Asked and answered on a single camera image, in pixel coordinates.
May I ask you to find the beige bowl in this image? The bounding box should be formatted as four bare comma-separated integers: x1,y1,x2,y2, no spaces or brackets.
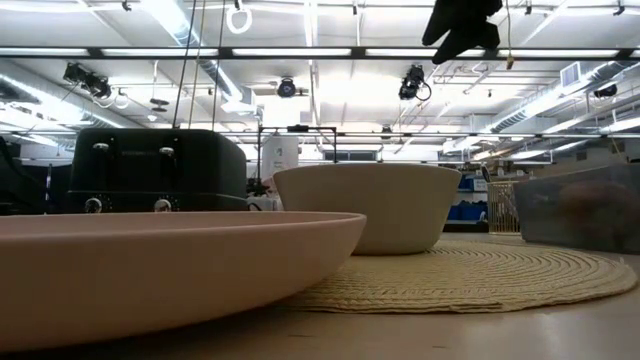
272,162,463,257

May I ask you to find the black aluminium rig frame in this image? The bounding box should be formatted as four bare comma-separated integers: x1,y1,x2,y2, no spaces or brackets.
0,46,640,62

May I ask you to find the blue storage bin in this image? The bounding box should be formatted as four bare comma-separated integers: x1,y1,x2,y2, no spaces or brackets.
446,199,489,222
457,174,489,192

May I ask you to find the thin dark hanging cable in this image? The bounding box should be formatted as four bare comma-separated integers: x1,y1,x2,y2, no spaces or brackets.
210,0,227,131
187,0,207,130
171,0,198,130

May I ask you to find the hanging cable with yellow plug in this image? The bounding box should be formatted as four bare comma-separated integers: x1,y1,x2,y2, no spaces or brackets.
503,0,517,71

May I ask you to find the white cylinder tank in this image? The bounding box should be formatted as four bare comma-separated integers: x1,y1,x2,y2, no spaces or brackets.
260,135,300,180

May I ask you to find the round woven straw placemat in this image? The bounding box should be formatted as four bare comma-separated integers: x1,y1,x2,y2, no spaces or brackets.
277,240,640,315

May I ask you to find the gold wire cutlery cup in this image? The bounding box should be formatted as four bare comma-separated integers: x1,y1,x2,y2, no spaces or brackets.
486,180,523,235

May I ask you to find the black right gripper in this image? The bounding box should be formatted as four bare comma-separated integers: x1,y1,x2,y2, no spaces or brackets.
422,0,504,65

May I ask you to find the red apple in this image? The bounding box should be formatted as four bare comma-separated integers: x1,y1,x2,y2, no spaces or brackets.
556,179,640,247

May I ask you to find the grey translucent plastic bin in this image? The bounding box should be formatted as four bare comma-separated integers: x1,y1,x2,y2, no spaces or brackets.
512,163,640,256

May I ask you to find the white hanging ring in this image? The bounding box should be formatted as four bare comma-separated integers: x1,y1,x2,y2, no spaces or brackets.
225,4,254,36

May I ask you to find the pink plate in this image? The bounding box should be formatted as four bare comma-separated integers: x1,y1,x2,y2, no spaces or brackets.
0,210,368,354

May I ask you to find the black four-slot toaster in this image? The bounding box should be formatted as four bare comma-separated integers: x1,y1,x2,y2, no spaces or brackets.
65,127,250,214

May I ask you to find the black tubular stand frame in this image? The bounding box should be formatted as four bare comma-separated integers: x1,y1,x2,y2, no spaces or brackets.
256,125,338,166

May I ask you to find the black toaster power cable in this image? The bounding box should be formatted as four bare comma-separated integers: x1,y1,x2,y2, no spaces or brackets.
246,174,275,212

